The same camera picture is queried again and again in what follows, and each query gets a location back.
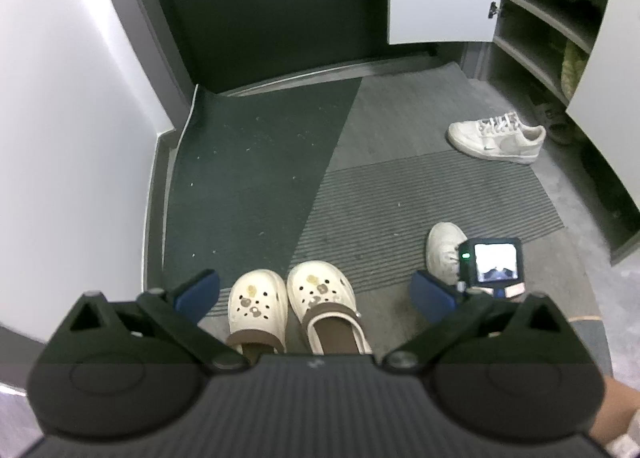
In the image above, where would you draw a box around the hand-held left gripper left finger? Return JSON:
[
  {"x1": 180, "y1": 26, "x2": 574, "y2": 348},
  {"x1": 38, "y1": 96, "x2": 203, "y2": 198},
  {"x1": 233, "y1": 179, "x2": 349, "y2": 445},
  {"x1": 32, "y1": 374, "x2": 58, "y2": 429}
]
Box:
[{"x1": 67, "y1": 268, "x2": 251, "y2": 373}]

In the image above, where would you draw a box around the brown slipper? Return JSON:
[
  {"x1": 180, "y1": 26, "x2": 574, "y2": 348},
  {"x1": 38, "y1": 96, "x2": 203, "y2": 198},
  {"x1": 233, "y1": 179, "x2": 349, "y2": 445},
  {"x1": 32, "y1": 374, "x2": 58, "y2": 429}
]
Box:
[{"x1": 532, "y1": 101, "x2": 573, "y2": 145}]

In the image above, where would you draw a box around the yellow-green woven item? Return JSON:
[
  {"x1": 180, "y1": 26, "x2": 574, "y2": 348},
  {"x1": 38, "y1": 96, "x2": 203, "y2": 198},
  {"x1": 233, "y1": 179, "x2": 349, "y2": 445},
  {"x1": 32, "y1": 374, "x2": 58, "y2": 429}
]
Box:
[{"x1": 560, "y1": 43, "x2": 586, "y2": 99}]

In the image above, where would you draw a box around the white low sneaker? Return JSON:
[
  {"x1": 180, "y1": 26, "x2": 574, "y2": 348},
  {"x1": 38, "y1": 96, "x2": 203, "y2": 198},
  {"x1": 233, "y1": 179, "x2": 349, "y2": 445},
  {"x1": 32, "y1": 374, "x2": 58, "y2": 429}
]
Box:
[
  {"x1": 446, "y1": 111, "x2": 547, "y2": 165},
  {"x1": 426, "y1": 221, "x2": 468, "y2": 286}
]

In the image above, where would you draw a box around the cream clog brown strap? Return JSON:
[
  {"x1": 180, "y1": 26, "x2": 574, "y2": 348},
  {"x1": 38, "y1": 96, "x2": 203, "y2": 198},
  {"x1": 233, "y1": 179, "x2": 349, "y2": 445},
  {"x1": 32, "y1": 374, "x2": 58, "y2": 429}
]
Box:
[
  {"x1": 227, "y1": 269, "x2": 290, "y2": 354},
  {"x1": 286, "y1": 261, "x2": 373, "y2": 355}
]

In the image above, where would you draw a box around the grey ribbed doormat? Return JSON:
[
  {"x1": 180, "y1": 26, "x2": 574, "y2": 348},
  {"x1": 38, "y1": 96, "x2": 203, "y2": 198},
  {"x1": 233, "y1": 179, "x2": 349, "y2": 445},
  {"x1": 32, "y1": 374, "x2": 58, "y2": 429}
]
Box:
[{"x1": 162, "y1": 61, "x2": 566, "y2": 324}]

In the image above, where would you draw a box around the dark green entry door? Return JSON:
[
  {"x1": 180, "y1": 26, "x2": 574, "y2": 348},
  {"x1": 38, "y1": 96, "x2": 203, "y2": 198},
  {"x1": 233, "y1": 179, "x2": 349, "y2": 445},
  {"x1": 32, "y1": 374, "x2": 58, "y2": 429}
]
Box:
[{"x1": 147, "y1": 0, "x2": 436, "y2": 94}]

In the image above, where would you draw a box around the grey door frame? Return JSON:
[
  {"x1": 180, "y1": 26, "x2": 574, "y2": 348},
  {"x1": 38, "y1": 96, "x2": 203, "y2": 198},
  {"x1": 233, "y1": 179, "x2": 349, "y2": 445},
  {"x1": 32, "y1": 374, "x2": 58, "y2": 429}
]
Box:
[{"x1": 90, "y1": 0, "x2": 201, "y2": 134}]

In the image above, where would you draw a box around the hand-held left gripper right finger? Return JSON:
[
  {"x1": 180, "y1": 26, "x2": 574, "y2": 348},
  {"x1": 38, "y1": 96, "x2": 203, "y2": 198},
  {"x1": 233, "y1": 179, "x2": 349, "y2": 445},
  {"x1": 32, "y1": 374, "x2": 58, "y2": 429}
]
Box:
[{"x1": 382, "y1": 271, "x2": 572, "y2": 373}]

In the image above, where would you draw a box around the person's right forearm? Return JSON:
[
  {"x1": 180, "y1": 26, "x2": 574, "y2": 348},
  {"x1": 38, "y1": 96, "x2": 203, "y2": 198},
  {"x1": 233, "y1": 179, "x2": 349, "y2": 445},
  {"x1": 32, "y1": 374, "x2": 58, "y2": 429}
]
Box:
[{"x1": 587, "y1": 378, "x2": 640, "y2": 449}]

